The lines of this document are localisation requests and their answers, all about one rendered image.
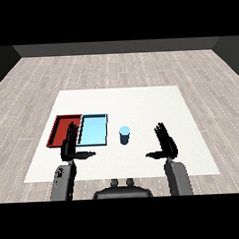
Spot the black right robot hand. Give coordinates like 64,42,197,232
144,121,179,160

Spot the dark grey robot body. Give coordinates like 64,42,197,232
91,177,154,201

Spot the small blue can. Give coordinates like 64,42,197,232
118,125,132,147

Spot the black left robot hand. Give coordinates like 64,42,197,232
59,121,97,162

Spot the light blue shallow open box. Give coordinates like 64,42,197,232
74,113,110,148

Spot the red shallow open box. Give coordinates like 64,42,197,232
44,113,85,149

